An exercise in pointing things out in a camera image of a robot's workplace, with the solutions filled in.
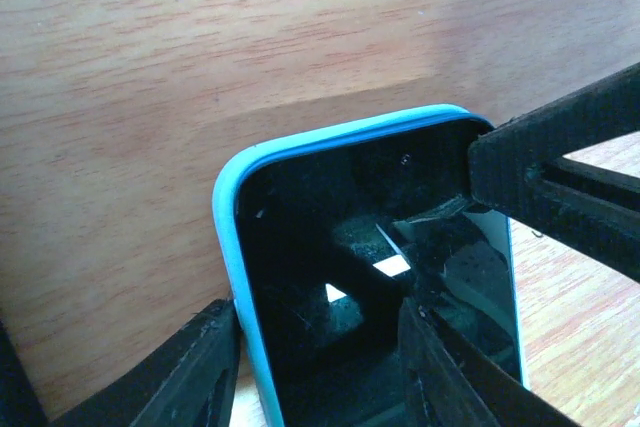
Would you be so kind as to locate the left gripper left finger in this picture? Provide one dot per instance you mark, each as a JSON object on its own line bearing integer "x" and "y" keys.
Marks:
{"x": 189, "y": 380}

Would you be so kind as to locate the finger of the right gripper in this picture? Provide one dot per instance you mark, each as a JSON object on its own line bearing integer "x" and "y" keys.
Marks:
{"x": 521, "y": 169}

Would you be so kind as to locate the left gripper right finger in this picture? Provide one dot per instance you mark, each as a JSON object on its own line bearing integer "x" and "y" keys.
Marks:
{"x": 449, "y": 382}

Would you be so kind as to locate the black phone case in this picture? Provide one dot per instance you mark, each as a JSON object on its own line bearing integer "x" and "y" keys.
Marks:
{"x": 19, "y": 403}

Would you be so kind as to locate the light blue phone case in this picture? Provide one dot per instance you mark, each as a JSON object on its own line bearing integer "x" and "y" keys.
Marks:
{"x": 238, "y": 168}

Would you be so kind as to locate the black phone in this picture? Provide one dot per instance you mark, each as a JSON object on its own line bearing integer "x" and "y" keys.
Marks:
{"x": 334, "y": 241}

